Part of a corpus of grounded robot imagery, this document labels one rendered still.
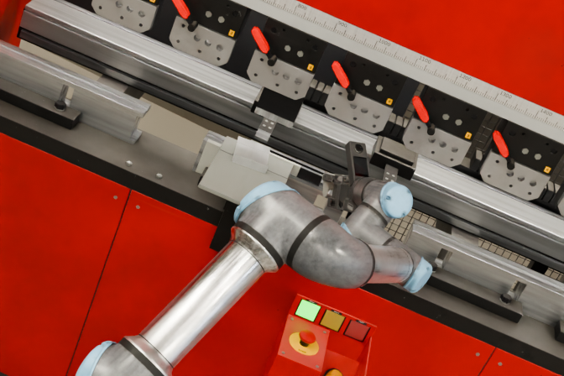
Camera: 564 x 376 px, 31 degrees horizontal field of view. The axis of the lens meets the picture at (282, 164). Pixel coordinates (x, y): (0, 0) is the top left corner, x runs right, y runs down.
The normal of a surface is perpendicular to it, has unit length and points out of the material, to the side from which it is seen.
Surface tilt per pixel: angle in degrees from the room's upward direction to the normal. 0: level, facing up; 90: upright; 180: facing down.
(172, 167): 0
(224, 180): 0
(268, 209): 46
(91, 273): 90
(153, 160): 0
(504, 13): 90
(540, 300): 90
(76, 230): 90
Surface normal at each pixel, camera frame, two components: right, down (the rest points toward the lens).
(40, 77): -0.19, 0.44
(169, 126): 0.35, -0.81
